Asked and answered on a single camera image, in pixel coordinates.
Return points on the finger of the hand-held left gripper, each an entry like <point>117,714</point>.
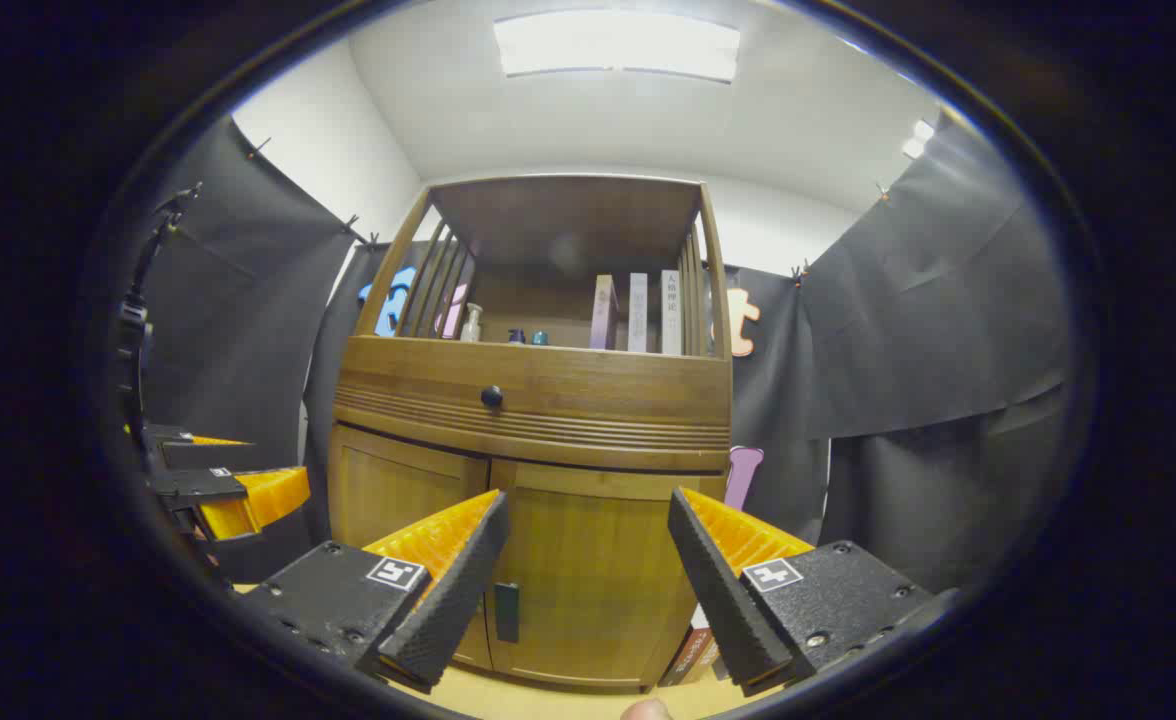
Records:
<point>258,495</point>
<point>183,452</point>

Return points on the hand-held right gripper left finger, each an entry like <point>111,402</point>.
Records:
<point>453,590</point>

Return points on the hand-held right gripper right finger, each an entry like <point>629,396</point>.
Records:
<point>723,600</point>

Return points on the wooden shoe cabinet door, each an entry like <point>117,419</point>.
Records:
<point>388,500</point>
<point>588,560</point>

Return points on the wooden double-door shoe cabinet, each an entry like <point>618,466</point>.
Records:
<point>568,220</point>

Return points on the dark brown box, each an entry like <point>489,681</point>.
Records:
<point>693,655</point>

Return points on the black round drawer knob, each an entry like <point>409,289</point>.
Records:
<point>491,397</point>

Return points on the wooden drawer front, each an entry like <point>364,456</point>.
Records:
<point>598,395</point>

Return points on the clear glass bottle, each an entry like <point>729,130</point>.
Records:
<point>471,325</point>

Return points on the white book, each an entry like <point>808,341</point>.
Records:
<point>670,312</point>

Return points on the grey book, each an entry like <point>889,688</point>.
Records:
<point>638,312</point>

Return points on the purple book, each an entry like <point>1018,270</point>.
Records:
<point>603,312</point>

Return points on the black backdrop cloth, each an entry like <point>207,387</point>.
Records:
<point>938,330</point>

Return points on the small ceiling light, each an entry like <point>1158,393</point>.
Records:
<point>916,140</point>

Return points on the large ceiling light panel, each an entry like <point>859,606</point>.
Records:
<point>618,45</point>

